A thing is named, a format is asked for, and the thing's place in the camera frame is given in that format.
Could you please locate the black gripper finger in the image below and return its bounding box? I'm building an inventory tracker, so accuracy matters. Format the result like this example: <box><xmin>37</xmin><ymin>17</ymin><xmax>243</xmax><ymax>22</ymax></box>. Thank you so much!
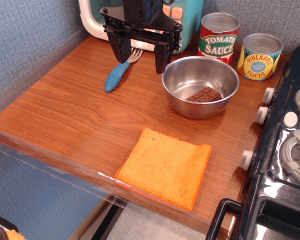
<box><xmin>107</xmin><ymin>31</ymin><xmax>132</xmax><ymax>64</ymax></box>
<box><xmin>154</xmin><ymin>41</ymin><xmax>174</xmax><ymax>74</ymax></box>

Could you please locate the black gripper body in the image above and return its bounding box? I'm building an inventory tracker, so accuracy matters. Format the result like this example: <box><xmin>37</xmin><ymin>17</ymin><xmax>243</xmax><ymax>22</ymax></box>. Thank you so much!
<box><xmin>100</xmin><ymin>0</ymin><xmax>183</xmax><ymax>51</ymax></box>

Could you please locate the brown chocolate bar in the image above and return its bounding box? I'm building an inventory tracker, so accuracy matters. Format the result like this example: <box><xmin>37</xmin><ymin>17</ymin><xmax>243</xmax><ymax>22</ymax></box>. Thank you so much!
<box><xmin>186</xmin><ymin>87</ymin><xmax>222</xmax><ymax>103</ymax></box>

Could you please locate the orange cloth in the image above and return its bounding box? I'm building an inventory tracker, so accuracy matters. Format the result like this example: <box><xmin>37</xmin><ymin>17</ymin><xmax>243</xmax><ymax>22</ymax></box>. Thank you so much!
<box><xmin>114</xmin><ymin>128</ymin><xmax>213</xmax><ymax>212</ymax></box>

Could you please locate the toy microwave oven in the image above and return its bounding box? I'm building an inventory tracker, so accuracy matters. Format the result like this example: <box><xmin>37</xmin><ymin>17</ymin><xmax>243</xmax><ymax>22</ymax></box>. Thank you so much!
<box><xmin>78</xmin><ymin>0</ymin><xmax>204</xmax><ymax>55</ymax></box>

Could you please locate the silver metal bowl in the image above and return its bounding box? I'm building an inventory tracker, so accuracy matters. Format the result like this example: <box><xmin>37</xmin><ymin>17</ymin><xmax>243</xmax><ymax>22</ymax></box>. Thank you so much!
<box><xmin>161</xmin><ymin>56</ymin><xmax>240</xmax><ymax>119</ymax></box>

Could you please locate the tomato sauce can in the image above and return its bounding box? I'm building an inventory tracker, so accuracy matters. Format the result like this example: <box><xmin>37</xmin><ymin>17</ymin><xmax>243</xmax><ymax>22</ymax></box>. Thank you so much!
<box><xmin>198</xmin><ymin>12</ymin><xmax>241</xmax><ymax>65</ymax></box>

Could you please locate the pineapple slices can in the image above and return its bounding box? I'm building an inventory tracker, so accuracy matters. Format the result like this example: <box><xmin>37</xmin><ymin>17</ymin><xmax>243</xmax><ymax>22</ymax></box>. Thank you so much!
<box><xmin>237</xmin><ymin>33</ymin><xmax>284</xmax><ymax>81</ymax></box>

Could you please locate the black toy stove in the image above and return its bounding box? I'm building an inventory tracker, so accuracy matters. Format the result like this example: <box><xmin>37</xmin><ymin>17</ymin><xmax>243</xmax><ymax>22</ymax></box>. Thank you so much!
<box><xmin>206</xmin><ymin>46</ymin><xmax>300</xmax><ymax>240</ymax></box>

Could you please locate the blue handled fork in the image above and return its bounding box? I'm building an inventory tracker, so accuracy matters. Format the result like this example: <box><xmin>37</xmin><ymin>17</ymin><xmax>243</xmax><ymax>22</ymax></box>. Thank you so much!
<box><xmin>104</xmin><ymin>47</ymin><xmax>143</xmax><ymax>93</ymax></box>

